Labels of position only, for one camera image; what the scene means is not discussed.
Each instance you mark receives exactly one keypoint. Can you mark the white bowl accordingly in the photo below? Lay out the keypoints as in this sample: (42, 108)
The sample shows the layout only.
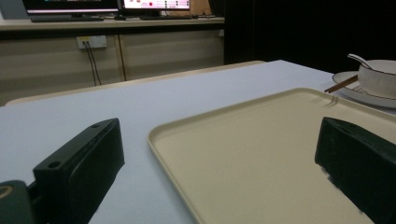
(378, 79)

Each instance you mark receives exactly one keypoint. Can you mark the black curtain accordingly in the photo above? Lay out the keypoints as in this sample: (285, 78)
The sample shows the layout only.
(308, 31)

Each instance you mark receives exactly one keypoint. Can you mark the black computer monitor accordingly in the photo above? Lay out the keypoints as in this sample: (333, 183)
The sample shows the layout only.
(70, 6)

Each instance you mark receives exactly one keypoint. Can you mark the white wall socket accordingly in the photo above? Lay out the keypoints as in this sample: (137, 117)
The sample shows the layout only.
(92, 41)

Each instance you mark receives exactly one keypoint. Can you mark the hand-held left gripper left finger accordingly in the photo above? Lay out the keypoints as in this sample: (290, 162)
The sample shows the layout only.
(81, 168)

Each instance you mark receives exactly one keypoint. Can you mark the beige plastic tray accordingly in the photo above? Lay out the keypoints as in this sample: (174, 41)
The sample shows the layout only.
(264, 149)

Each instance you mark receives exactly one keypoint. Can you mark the white spoon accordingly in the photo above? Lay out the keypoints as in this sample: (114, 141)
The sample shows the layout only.
(359, 59)

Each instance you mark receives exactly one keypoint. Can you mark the brown wooden chopsticks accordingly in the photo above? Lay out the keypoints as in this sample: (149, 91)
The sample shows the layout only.
(341, 84)

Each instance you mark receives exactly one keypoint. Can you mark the beige long desk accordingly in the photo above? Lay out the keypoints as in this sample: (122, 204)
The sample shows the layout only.
(112, 49)

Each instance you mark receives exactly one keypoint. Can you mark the white plate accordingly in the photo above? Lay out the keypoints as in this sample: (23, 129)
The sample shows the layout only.
(351, 88)

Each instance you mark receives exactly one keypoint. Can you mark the black keyboard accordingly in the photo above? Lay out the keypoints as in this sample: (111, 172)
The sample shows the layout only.
(67, 18)
(166, 17)

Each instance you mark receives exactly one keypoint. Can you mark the computer monitor with bright screen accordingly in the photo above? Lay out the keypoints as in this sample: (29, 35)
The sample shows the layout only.
(155, 4)

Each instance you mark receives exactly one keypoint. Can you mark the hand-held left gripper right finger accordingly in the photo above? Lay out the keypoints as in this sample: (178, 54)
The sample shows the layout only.
(361, 155)

